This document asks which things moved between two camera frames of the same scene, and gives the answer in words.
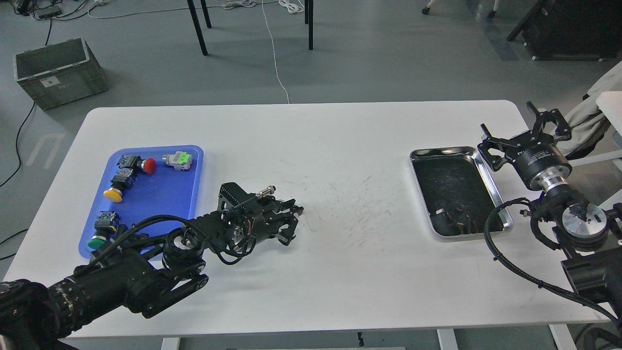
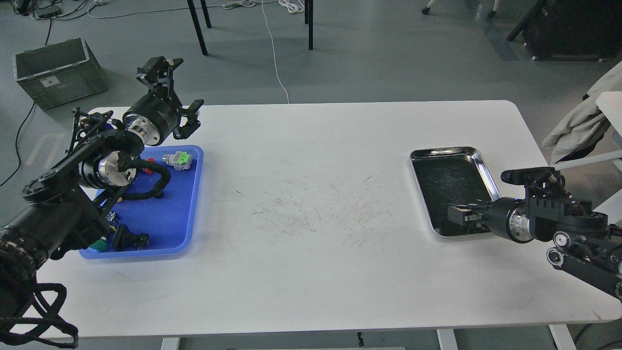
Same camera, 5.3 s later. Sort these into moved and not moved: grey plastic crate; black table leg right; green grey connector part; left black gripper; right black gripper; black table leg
Moved: left black gripper; right black gripper
Not moved: grey plastic crate; black table leg right; green grey connector part; black table leg
